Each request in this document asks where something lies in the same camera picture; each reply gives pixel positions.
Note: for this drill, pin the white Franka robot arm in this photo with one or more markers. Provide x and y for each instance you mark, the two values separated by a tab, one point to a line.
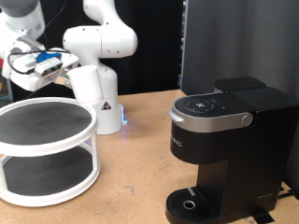
102	46

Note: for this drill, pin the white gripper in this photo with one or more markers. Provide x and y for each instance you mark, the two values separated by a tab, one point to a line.
26	81

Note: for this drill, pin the black curtain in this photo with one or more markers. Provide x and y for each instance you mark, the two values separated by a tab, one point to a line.
155	62

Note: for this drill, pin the white two-tier turntable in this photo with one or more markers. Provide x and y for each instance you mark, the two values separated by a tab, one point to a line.
46	146

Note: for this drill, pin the black tape strip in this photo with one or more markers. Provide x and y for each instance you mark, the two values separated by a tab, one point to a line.
263	216

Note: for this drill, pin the black Keurig coffee machine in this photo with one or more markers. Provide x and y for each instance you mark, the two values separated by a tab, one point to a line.
249	149

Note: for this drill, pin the dark grey partition panel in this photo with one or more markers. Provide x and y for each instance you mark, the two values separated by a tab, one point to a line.
249	37

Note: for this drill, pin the clear water tank black lid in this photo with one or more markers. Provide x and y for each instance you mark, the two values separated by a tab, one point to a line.
239	83

